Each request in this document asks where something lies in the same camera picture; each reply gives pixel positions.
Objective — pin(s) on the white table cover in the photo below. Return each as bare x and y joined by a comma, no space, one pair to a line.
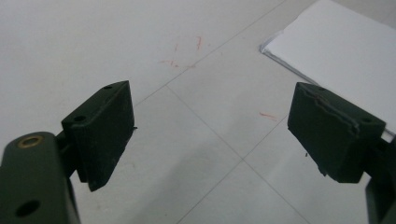
193,130

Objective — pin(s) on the white paper sheet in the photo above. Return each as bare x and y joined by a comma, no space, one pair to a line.
342,49

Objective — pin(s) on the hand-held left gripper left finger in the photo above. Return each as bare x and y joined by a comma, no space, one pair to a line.
102,137

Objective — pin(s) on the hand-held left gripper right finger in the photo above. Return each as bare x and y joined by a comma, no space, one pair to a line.
333,140

